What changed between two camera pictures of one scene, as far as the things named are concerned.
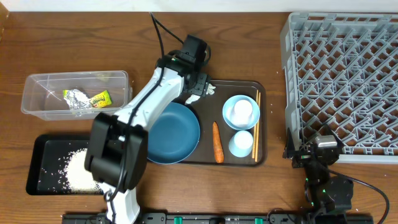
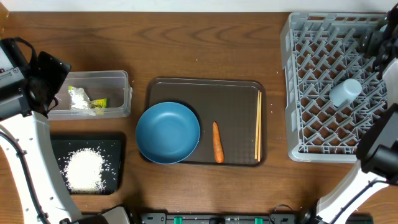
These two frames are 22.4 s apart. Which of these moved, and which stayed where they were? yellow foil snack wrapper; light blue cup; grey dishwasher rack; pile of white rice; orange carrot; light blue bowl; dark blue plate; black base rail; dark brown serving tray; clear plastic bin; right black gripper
Moved: right black gripper; yellow foil snack wrapper; light blue cup; light blue bowl
Stayed: orange carrot; pile of white rice; dark brown serving tray; black base rail; clear plastic bin; dark blue plate; grey dishwasher rack
